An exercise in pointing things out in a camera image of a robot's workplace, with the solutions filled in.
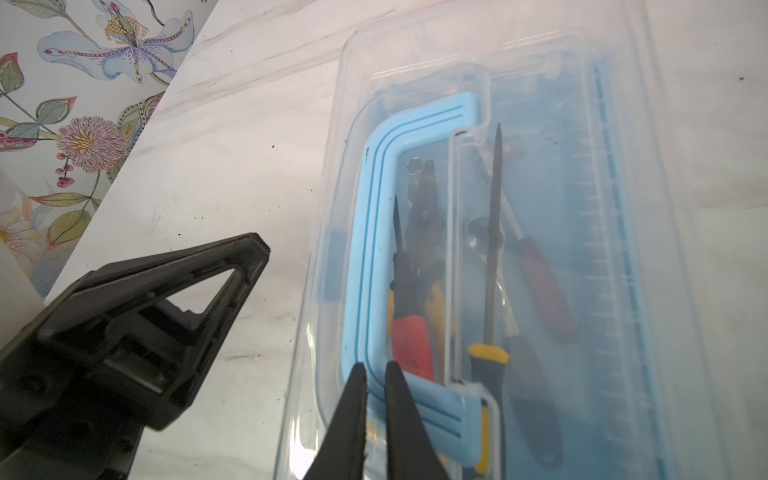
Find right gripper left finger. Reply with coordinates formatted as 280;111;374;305
304;363;367;480

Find blue plastic tool box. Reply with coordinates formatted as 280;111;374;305
274;1;741;479

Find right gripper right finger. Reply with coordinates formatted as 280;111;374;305
385;361;449;479

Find green handled ratchet wrench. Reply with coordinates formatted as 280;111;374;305
467;215;565;470

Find yellow handled pliers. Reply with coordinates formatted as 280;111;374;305
386;160;447;378

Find red handled screwdriver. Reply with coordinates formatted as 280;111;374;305
389;200;436;382

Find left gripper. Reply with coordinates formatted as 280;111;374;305
1;233;270;479

